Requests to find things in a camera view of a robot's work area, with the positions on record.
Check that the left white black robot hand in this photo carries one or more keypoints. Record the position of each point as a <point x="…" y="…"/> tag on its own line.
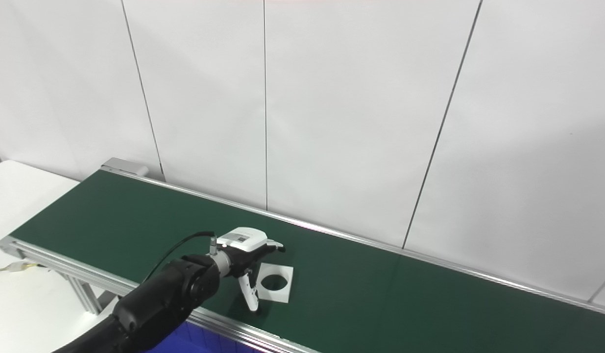
<point x="243" y="240"/>

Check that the white square part with hole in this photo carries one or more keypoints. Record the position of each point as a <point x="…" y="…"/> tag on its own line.
<point x="285" y="274"/>

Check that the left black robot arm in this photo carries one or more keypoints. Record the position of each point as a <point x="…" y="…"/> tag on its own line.
<point x="160" y="299"/>

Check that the blue bin with white parts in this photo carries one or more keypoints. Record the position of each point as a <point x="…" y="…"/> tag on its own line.
<point x="199" y="340"/>

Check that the green conveyor belt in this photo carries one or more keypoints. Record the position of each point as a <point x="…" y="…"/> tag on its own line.
<point x="380" y="294"/>
<point x="52" y="262"/>

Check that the aluminium conveyor leg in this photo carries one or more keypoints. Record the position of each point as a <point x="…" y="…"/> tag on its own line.
<point x="84" y="294"/>

